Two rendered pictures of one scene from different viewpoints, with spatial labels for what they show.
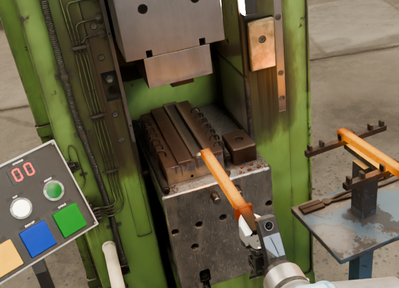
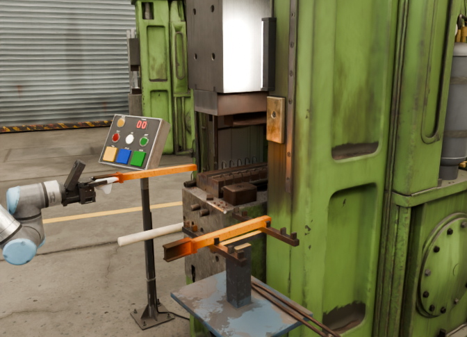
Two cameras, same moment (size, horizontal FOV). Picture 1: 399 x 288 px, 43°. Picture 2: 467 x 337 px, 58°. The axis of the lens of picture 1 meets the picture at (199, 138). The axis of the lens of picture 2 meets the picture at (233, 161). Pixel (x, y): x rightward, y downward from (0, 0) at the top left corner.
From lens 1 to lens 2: 196 cm
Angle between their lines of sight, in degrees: 66
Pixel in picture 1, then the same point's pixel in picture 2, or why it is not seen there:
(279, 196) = (279, 278)
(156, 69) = (197, 99)
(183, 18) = (208, 68)
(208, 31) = (217, 83)
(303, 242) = not seen: outside the picture
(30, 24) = not seen: hidden behind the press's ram
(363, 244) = (190, 301)
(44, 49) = not seen: hidden behind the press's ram
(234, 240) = (206, 257)
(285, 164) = (285, 249)
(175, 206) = (185, 198)
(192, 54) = (210, 96)
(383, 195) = (271, 313)
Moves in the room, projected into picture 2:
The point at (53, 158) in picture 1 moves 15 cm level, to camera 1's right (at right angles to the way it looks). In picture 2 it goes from (154, 126) to (160, 131)
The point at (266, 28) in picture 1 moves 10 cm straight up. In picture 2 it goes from (276, 105) to (276, 78)
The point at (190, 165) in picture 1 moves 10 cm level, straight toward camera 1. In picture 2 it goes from (204, 180) to (183, 183)
